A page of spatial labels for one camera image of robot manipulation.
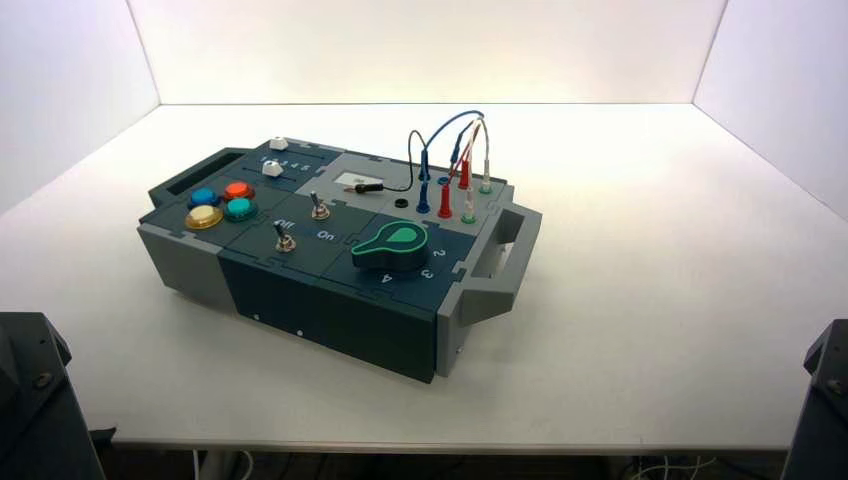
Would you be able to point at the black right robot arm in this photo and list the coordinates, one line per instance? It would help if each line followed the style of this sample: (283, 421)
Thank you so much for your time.
(820, 411)

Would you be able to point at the blue push button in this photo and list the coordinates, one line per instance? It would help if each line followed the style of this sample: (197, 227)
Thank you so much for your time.
(204, 197)

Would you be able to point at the grey and teal task box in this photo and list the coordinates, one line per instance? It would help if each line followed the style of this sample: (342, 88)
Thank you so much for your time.
(331, 311)

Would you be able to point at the white slider knob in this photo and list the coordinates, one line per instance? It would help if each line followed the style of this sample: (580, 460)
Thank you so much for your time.
(272, 169)
(279, 143)

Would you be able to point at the yellow push button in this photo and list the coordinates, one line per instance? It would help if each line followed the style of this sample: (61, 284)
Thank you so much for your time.
(204, 216)

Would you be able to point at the dark green rotary knob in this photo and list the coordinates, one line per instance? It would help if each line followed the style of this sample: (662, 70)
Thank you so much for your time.
(391, 248)

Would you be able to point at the metal toggle switch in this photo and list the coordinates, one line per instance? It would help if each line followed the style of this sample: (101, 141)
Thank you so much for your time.
(320, 208)
(284, 240)

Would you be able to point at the green push button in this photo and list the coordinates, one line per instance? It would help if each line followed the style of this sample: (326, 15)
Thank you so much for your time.
(240, 209)

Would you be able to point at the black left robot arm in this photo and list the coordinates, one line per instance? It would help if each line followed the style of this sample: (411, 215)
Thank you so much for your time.
(36, 404)

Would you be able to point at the orange push button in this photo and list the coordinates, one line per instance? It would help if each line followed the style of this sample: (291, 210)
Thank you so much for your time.
(238, 191)

